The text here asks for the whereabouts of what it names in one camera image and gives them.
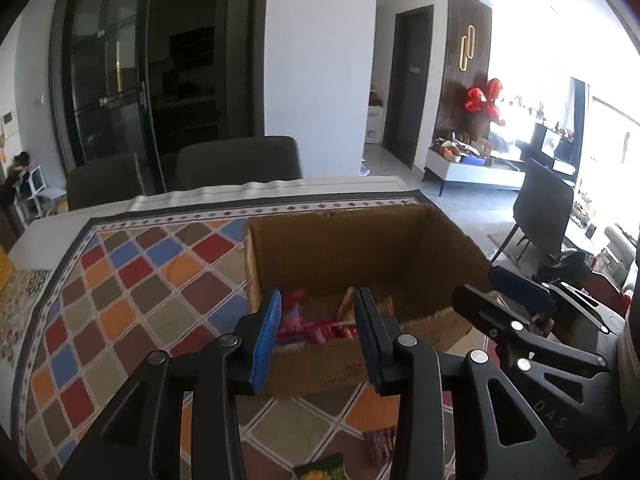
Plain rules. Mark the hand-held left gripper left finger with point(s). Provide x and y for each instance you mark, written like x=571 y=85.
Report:
x=265 y=340

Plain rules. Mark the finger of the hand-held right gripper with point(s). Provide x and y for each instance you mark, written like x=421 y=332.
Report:
x=487 y=310
x=522 y=287

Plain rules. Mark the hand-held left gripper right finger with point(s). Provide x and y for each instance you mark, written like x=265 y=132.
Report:
x=368 y=340

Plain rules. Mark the pink snack packet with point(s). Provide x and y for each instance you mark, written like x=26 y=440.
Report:
x=327 y=332

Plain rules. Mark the brown cardboard box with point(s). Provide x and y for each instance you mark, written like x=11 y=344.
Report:
x=350 y=245

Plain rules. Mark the person's right forearm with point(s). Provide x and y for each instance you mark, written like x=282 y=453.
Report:
x=631 y=360

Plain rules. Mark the tan snack packet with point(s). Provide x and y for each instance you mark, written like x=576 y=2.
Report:
x=346 y=305

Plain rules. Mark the dark green cloth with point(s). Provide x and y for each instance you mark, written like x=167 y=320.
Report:
x=567 y=267

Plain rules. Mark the dark side chair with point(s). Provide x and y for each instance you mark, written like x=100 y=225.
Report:
x=542 y=215

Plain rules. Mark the purple yellow snack packet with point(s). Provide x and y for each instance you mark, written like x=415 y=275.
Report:
x=381 y=447

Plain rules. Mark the white low cabinet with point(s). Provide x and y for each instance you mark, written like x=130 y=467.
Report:
x=475 y=172

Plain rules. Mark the colourful checkered tablecloth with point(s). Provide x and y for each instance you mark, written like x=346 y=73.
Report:
x=140 y=300

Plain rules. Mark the green yellow snack packet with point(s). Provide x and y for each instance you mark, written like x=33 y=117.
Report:
x=322 y=469

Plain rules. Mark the black piano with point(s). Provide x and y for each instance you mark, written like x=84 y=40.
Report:
x=545 y=145

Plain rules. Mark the white ribbed table cover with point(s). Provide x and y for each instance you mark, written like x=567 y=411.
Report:
x=260 y=190

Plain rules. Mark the grey dining chair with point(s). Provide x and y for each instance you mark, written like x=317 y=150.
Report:
x=240 y=162
x=102 y=182

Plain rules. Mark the blue curtain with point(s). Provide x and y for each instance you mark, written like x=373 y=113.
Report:
x=579 y=105

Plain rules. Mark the red flower decoration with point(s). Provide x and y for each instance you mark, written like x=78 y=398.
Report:
x=477 y=100

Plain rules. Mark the dark wooden door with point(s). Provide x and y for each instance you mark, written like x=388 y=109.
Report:
x=407 y=90

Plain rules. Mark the speckled floral mat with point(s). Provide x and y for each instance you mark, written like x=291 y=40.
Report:
x=20 y=310

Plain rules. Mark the yellow box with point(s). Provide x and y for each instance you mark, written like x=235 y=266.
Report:
x=5 y=270

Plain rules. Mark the small white chair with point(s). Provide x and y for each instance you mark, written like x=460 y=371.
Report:
x=37 y=187

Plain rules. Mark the black framed glass door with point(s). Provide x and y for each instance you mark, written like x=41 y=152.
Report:
x=105 y=70

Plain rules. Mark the dark slatted wall panel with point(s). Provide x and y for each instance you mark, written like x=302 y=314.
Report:
x=450 y=60

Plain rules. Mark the gold wall ornament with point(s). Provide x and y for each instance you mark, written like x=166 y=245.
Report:
x=467 y=47

